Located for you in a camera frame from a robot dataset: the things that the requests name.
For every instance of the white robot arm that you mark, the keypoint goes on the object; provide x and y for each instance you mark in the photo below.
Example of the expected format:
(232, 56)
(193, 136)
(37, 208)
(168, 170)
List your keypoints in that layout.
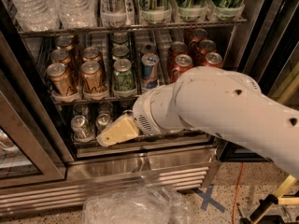
(226, 104)

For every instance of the middle wire shelf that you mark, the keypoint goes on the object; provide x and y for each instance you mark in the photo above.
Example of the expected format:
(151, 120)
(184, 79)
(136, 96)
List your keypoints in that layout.
(81, 96)

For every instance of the yellow black stand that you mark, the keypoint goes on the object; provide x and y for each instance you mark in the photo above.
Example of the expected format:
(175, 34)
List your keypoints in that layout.
(280, 197)

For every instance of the stainless fridge bottom grille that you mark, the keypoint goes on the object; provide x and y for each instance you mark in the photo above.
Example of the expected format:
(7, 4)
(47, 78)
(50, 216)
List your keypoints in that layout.
(180, 169)

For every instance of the rear right red cola can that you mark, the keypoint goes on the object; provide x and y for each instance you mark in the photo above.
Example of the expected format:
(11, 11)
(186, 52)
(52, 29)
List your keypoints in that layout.
(194, 36)

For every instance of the left clear water bottle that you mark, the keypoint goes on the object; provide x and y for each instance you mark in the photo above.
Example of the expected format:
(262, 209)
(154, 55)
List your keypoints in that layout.
(37, 15)

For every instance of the left glass fridge door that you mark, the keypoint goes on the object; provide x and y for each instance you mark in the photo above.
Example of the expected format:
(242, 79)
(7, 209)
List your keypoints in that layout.
(27, 156)

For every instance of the rear left silver can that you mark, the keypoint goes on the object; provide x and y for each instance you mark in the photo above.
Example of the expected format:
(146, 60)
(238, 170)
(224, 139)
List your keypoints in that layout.
(81, 110)

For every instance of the middle right red cola can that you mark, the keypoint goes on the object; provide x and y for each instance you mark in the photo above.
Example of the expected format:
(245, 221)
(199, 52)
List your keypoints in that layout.
(203, 48)

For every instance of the blue tape cross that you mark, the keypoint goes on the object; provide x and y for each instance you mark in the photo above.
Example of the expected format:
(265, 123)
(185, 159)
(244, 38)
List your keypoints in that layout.
(207, 199)

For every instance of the silver can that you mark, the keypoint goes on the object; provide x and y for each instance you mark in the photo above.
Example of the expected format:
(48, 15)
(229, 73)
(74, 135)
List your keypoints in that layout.
(102, 121)
(81, 110)
(81, 127)
(105, 107)

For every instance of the clear plastic bag bin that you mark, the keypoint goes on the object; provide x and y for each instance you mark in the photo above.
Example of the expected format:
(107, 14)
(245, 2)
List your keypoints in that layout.
(154, 205)

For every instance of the upper wire shelf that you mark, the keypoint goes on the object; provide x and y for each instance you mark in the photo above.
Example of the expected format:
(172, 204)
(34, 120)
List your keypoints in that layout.
(133, 28)

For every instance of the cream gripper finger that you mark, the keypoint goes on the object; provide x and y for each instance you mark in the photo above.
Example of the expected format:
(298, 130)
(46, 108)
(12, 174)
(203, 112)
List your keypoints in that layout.
(121, 130)

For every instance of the front left gold can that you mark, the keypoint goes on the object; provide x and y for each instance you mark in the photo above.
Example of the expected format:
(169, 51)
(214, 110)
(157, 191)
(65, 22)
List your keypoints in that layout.
(62, 79)

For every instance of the red cola can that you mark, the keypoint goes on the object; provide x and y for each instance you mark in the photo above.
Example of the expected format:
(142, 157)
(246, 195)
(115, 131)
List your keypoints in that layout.
(181, 64)
(213, 59)
(203, 48)
(194, 36)
(174, 50)

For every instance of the rear left gold can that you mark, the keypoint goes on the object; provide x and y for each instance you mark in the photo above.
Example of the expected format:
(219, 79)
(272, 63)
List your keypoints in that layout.
(64, 42)

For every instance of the middle left gold can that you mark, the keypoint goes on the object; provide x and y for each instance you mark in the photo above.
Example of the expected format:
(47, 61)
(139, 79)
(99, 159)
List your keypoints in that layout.
(62, 56)

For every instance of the gold can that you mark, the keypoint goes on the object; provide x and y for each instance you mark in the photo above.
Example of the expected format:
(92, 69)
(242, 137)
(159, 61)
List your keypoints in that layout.
(93, 77)
(64, 42)
(92, 54)
(62, 56)
(62, 79)

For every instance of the right glass fridge door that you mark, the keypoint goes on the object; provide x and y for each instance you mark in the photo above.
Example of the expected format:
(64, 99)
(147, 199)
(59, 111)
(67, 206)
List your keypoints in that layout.
(265, 47)

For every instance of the front right red cola can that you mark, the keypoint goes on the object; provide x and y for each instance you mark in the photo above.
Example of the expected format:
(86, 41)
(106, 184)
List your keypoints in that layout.
(213, 59)

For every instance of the wire shelf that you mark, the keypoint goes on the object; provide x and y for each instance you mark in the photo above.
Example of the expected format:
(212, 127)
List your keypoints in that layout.
(81, 96)
(133, 28)
(162, 138)

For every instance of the front blue energy can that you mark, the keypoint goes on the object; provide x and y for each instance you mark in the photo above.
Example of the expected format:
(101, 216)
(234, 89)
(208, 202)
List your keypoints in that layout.
(149, 70)

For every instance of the front left silver can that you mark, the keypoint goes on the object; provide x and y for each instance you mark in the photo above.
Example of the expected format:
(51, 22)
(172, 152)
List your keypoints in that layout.
(81, 127)

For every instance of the glass fridge door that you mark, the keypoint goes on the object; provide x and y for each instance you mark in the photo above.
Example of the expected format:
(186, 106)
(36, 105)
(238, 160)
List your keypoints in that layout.
(265, 47)
(27, 156)

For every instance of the plaid tall can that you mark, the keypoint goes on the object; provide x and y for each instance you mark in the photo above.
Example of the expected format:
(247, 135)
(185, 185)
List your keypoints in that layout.
(113, 13)

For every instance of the front left red cola can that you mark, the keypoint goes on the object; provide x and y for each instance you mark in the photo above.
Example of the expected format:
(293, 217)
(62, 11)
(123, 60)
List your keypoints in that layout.
(181, 64)

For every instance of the bottom wire shelf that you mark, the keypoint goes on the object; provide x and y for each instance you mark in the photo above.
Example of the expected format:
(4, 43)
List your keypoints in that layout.
(162, 138)

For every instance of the clear water bottle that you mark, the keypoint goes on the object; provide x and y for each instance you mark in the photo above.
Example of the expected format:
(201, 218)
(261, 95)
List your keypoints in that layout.
(77, 14)
(37, 15)

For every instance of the rear left red cola can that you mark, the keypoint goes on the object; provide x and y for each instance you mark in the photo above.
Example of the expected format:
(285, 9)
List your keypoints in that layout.
(174, 50)

